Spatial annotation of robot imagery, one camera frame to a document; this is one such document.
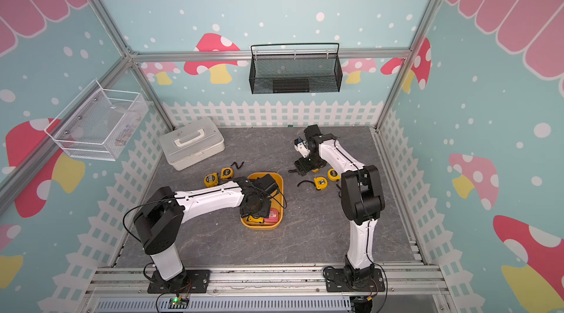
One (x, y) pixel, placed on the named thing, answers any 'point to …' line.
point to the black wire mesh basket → (295, 74)
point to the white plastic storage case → (192, 142)
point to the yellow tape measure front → (258, 220)
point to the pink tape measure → (273, 216)
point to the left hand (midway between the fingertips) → (259, 214)
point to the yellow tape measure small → (291, 170)
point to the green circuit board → (178, 303)
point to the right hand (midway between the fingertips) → (308, 166)
